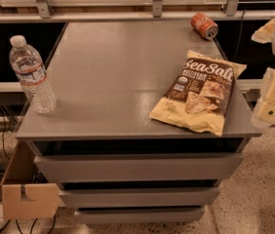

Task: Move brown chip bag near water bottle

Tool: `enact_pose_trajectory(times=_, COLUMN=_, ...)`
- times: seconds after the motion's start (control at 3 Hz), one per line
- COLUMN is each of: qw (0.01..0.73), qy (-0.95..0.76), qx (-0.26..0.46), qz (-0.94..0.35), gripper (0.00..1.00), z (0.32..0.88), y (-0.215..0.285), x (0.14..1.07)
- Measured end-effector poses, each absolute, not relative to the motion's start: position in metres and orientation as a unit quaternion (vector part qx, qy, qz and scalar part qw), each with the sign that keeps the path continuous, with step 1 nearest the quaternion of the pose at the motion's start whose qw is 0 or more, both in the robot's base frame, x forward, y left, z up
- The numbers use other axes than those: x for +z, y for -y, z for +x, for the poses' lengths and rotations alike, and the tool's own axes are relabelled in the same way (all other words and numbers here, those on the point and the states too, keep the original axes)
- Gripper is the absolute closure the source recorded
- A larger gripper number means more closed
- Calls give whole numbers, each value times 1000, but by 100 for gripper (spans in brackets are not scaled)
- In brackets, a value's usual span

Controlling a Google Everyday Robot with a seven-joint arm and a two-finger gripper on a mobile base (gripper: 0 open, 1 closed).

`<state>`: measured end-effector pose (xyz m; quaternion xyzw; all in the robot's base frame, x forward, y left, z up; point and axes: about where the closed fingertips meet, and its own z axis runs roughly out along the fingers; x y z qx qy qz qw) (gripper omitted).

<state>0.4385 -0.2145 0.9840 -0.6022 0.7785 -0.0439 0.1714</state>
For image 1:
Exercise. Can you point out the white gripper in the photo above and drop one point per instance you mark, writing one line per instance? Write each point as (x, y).
(265, 117)

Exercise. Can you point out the brown sea salt chip bag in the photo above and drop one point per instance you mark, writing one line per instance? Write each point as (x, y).
(198, 98)

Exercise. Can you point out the clear plastic water bottle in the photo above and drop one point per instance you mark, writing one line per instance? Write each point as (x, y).
(31, 72)

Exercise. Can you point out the orange soda can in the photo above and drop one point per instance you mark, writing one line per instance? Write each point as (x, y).
(205, 26)

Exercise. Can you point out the grey drawer cabinet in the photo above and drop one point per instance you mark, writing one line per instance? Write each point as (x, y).
(111, 161)

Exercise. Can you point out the cardboard box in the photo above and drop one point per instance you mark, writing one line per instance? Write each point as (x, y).
(22, 197)

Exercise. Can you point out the metal shelf rail frame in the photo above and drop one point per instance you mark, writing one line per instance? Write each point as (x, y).
(92, 10)

